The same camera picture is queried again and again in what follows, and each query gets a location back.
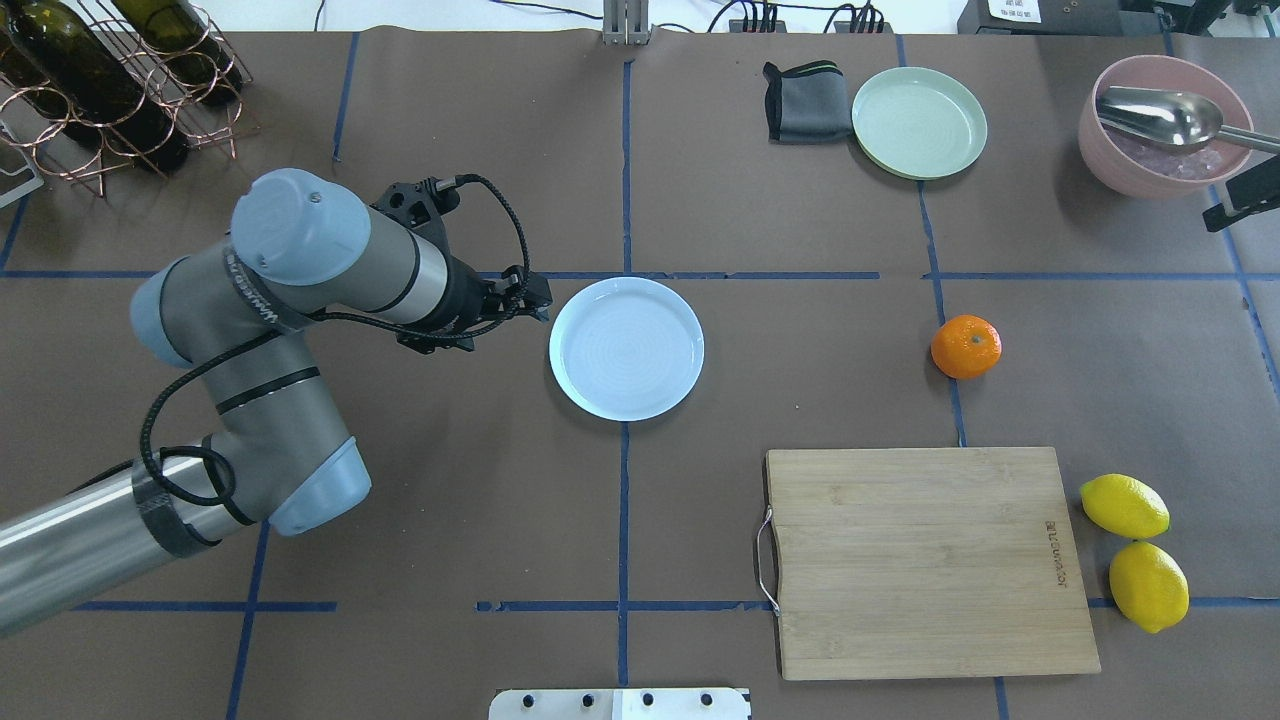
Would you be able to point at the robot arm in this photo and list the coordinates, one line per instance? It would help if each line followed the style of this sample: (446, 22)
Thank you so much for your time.
(250, 432)

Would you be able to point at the dark wine bottle front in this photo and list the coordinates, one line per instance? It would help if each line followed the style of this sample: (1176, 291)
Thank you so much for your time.
(86, 71)

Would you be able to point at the bamboo cutting board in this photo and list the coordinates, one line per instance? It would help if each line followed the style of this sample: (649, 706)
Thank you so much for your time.
(925, 563)

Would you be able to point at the dark wine bottle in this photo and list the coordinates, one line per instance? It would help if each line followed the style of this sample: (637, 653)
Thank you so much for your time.
(21, 74)
(86, 71)
(176, 32)

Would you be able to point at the pink bowl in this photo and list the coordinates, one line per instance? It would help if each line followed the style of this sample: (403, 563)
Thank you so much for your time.
(1147, 170)

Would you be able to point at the orange fruit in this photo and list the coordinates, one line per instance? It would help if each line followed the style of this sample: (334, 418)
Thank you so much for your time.
(966, 347)

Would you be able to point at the light blue plate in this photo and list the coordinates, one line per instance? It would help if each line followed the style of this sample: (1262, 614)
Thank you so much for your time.
(626, 349)

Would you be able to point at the aluminium frame post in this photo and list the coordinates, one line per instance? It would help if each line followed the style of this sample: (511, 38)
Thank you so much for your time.
(626, 23)

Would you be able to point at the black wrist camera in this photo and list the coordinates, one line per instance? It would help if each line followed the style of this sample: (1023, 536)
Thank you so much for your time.
(420, 206)

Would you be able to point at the dark wine bottle back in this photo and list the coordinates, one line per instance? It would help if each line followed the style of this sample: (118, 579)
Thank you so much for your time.
(21, 74)

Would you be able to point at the yellow lemon far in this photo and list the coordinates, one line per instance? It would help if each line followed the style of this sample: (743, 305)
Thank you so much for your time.
(1148, 587)

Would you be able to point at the dark wine bottle middle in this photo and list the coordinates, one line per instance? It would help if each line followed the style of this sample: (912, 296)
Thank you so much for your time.
(176, 32)

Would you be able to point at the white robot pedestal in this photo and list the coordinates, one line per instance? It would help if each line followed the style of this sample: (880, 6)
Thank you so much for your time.
(623, 703)

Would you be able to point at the copper wire bottle rack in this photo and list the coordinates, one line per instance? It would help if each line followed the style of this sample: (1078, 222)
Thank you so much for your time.
(70, 148)

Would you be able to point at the light green plate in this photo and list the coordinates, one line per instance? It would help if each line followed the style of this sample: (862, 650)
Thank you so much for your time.
(918, 123)

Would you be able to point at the yellow lemon near board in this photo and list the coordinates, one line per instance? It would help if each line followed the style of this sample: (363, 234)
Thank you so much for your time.
(1125, 506)

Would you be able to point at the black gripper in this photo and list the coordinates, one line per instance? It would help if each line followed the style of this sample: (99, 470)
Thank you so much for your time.
(462, 295)

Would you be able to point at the metal scoop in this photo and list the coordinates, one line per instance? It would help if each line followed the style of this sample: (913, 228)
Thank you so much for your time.
(1173, 118)

